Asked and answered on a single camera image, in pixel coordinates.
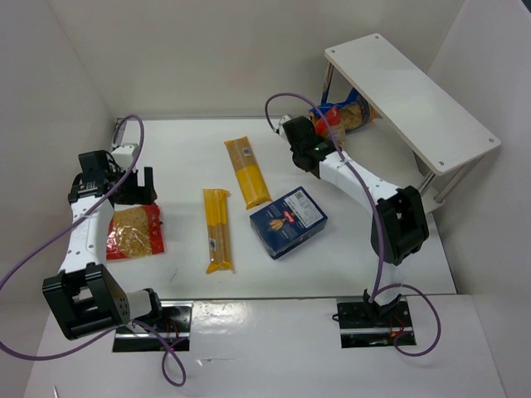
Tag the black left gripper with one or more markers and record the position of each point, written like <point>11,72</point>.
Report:
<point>135,192</point>

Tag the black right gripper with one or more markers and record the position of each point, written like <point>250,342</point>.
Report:
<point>299,135</point>

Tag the red fusilli bag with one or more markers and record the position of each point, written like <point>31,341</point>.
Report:
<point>135,232</point>
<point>331,126</point>

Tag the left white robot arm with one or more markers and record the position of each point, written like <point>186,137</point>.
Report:
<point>84,297</point>

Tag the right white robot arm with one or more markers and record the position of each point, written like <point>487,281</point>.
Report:
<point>399,227</point>

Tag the blue pasta bag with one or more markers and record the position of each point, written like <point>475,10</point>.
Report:
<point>354,112</point>

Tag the blue Barilla pasta box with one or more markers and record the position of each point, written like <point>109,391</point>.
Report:
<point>288,222</point>

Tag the white two-tier shelf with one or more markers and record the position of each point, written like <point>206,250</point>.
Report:
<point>443,134</point>

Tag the yellow spaghetti pack right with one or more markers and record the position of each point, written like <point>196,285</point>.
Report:
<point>248,174</point>

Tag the yellow spaghetti pack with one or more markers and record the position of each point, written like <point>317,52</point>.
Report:
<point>219,242</point>
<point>248,174</point>

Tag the yellow spaghetti pack left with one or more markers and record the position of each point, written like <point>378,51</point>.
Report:
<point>219,242</point>

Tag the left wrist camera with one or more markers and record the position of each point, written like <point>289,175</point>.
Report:
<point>125,154</point>

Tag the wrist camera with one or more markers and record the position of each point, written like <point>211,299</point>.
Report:
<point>125,154</point>
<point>280,126</point>

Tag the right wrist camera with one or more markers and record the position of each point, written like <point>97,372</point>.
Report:
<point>280,126</point>

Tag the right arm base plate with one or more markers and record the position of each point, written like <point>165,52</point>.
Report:
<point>358,330</point>

